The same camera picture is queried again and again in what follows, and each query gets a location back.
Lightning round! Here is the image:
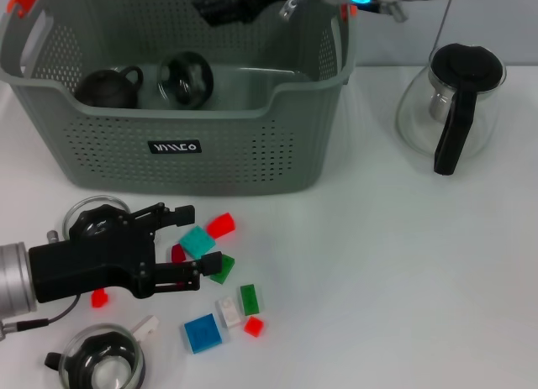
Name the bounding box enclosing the glass teacup with black handle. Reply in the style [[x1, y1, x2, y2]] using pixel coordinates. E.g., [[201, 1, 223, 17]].
[[44, 323, 147, 389], [61, 195, 131, 241], [157, 50, 214, 111]]

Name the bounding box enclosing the dark clay teapot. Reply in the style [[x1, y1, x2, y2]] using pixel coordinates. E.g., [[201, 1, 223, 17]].
[[74, 64, 145, 110]]

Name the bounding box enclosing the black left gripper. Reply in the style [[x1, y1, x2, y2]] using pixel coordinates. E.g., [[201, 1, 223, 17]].
[[27, 202, 224, 304]]

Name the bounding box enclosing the white two-stud toy brick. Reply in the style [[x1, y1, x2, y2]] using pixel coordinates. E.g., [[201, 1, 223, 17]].
[[214, 297, 245, 330]]

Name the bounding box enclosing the long white toy brick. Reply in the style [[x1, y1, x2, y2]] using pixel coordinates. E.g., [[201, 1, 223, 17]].
[[128, 315, 161, 339]]

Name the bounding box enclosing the blue square toy brick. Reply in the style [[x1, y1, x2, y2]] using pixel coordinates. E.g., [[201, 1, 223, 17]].
[[182, 313, 224, 355]]

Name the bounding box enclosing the large red toy brick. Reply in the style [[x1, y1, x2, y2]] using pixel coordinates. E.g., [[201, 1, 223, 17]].
[[205, 212, 236, 240]]

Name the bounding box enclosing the glass pitcher with black handle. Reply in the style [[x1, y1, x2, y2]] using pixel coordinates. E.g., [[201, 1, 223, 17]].
[[394, 43, 509, 176]]

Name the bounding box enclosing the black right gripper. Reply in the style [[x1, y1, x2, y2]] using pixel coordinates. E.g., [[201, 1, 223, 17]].
[[192, 0, 278, 28]]

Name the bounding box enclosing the right arm cable with connector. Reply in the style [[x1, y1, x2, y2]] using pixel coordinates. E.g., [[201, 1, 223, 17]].
[[278, 0, 304, 24]]

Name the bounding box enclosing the thin grey wall cable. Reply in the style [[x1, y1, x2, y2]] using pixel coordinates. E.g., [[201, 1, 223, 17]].
[[432, 0, 453, 50]]

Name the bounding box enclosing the green toy brick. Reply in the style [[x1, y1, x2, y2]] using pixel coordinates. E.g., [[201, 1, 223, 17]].
[[208, 254, 236, 286], [238, 283, 261, 317]]

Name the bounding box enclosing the teal square toy brick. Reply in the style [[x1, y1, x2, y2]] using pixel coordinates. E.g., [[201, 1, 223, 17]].
[[179, 224, 218, 260]]

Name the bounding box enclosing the grey-green perforated storage bin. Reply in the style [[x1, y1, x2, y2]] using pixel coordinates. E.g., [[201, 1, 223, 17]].
[[0, 0, 361, 197]]

